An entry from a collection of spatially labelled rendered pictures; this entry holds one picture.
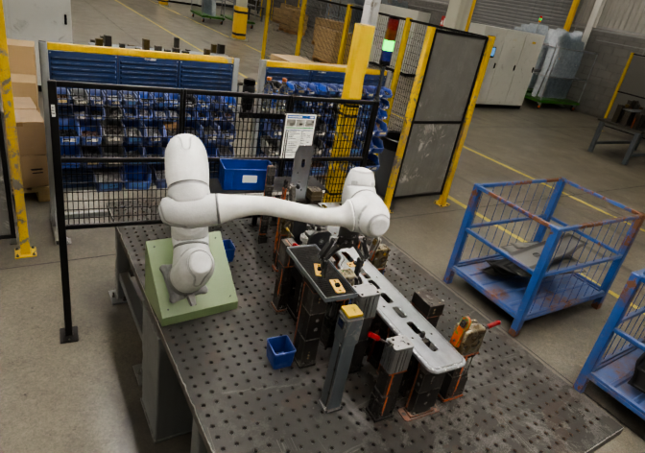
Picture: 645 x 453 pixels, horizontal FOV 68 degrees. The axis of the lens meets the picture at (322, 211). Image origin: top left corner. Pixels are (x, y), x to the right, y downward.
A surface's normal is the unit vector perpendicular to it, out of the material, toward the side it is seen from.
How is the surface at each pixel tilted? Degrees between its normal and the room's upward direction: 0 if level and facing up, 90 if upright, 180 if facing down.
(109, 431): 0
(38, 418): 0
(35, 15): 90
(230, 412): 0
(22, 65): 90
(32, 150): 93
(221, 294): 42
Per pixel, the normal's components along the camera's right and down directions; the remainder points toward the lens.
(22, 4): 0.51, 0.44
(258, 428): 0.17, -0.89
